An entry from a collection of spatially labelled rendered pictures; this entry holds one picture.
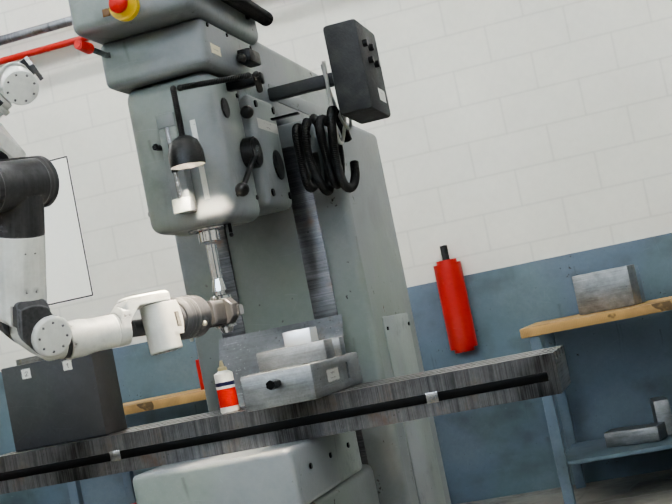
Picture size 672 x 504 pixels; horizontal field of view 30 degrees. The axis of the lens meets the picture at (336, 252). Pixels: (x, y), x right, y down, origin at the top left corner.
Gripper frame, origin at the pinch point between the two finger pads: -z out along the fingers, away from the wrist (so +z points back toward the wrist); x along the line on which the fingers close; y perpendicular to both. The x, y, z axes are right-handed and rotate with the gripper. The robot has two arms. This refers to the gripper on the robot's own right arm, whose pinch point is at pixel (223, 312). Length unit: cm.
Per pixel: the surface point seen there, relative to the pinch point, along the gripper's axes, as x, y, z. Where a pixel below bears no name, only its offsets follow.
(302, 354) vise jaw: -19.7, 12.0, 3.9
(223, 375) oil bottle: -1.5, 13.2, 6.8
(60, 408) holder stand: 37.0, 13.5, 14.5
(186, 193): -4.6, -25.1, 12.1
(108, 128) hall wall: 297, -136, -358
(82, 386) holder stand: 31.2, 9.7, 12.9
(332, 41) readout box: -25, -56, -27
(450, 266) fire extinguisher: 115, -16, -389
